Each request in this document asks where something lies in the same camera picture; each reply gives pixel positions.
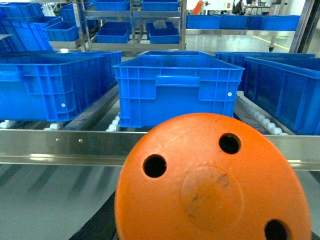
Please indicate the orange cylindrical cap 4680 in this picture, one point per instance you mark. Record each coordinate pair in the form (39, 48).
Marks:
(205, 176)

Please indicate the blue bin left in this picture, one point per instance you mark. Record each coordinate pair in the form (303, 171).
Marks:
(53, 87)

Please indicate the blue bin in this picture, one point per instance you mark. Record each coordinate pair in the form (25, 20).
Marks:
(155, 88)
(53, 87)
(285, 85)

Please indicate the blue bin right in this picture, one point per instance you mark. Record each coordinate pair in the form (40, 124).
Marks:
(285, 85)

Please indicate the steel shelf rack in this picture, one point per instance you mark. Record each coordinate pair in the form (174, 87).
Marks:
(94, 138)

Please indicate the blue bin centre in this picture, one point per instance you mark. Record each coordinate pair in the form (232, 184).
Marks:
(155, 88)

